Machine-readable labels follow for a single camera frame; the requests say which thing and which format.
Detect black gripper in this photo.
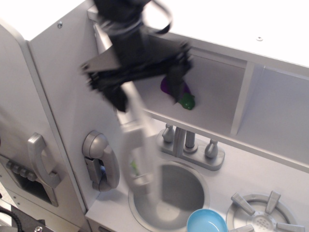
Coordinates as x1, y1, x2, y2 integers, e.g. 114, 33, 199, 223
81, 26, 194, 112

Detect white microwave door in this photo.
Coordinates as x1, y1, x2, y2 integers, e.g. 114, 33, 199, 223
118, 82, 162, 197

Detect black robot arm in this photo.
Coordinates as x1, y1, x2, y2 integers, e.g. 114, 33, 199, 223
81, 0, 191, 112

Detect purple toy eggplant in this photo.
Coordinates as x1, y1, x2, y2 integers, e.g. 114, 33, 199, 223
160, 77, 196, 110

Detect grey toy faucet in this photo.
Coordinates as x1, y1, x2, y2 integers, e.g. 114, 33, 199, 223
156, 124, 225, 171

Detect white toy kitchen cabinet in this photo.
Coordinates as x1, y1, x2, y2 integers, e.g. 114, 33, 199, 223
25, 0, 309, 231

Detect grey toy sink basin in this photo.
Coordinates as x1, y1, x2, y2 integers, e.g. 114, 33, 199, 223
128, 161, 210, 232

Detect grey toy fridge door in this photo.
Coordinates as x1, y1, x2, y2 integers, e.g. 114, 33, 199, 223
0, 21, 61, 207

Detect blue plastic bowl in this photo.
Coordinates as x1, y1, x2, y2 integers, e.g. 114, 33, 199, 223
186, 209, 228, 232

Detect grey toy stove burner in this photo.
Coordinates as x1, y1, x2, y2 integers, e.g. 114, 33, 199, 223
225, 191, 306, 232

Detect black cable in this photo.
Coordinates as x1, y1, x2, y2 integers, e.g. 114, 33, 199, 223
0, 207, 46, 232

